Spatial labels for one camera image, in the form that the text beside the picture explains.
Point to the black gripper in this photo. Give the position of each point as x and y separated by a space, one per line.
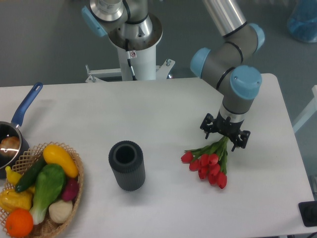
226 127

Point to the yellow squash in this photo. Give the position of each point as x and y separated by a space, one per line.
54 154

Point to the green bok choy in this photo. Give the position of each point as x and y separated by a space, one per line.
49 184

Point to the blue plastic container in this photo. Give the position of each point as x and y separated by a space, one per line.
302 23

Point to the orange fruit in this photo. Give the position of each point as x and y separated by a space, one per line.
19 223

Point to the dark grey ribbed vase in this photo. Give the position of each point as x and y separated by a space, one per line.
127 163

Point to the red tulip bouquet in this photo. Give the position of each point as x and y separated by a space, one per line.
210 162

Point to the green cucumber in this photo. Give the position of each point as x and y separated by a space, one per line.
30 176

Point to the blue handled saucepan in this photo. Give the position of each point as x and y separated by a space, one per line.
8 129

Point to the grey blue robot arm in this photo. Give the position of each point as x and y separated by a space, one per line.
223 68

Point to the browned food piece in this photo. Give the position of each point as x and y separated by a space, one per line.
9 146

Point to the purple red radish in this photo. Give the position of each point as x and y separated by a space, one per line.
71 190

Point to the yellow bell pepper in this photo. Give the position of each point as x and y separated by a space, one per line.
11 200

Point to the white frame at right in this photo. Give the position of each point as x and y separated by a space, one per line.
307 112

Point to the white garlic bulb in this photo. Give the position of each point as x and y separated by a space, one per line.
60 211

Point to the small yellow pepper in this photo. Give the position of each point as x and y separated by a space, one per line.
12 176

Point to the black device at edge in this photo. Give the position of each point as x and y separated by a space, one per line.
308 211

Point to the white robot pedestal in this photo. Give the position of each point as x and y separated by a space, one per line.
136 46

